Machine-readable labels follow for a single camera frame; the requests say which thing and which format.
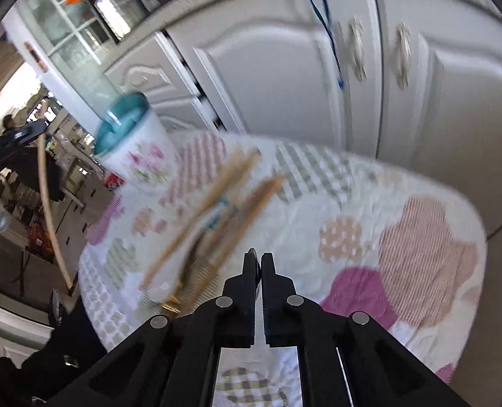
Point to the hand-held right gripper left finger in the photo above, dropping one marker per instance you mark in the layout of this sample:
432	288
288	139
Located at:
249	288

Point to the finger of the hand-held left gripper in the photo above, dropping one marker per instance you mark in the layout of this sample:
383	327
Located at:
21	135

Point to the teal transparent utensil cup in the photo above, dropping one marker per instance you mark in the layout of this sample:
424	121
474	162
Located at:
140	152

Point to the white framed glass door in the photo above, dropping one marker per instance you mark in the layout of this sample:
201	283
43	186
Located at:
64	42

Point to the white cabinet door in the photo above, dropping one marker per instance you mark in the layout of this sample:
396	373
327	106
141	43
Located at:
276	72
454	114

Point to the pastel patchwork quilted cloth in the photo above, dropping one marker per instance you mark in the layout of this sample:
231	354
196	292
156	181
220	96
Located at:
361	203

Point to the metal spoon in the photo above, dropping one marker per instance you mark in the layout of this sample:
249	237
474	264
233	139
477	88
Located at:
193	263

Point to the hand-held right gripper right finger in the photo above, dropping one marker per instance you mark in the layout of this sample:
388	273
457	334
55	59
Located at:
270	288

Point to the dark clothing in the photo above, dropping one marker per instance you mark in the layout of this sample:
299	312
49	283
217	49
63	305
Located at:
55	347

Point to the white cabinet drawer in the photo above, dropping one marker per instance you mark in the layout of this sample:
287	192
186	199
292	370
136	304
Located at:
149	65
178	108

